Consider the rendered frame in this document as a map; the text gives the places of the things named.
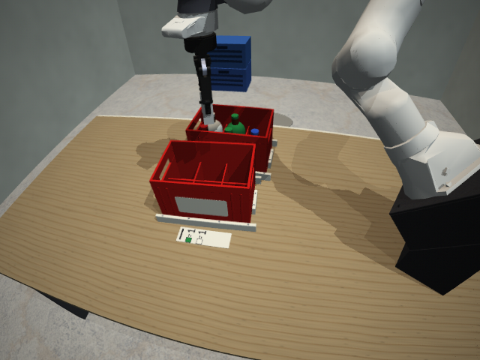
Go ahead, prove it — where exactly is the dark red crate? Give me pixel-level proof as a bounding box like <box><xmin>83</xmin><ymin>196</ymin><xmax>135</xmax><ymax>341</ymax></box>
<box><xmin>149</xmin><ymin>140</ymin><xmax>256</xmax><ymax>223</ymax></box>
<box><xmin>185</xmin><ymin>104</ymin><xmax>274</xmax><ymax>173</ymax></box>

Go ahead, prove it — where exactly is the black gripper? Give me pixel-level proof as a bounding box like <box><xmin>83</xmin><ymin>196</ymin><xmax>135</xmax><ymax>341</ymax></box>
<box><xmin>184</xmin><ymin>32</ymin><xmax>217</xmax><ymax>125</ymax></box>

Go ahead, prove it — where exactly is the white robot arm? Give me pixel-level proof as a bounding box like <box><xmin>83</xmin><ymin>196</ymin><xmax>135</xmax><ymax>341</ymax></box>
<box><xmin>161</xmin><ymin>0</ymin><xmax>480</xmax><ymax>200</ymax></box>

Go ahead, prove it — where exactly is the white bottle with grey label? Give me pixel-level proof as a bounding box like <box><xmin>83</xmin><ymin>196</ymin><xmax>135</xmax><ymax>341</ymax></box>
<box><xmin>208</xmin><ymin>113</ymin><xmax>223</xmax><ymax>132</ymax></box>

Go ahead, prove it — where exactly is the white paper strip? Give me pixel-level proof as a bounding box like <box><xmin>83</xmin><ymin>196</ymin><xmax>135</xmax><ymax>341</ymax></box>
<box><xmin>176</xmin><ymin>226</ymin><xmax>232</xmax><ymax>248</ymax></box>

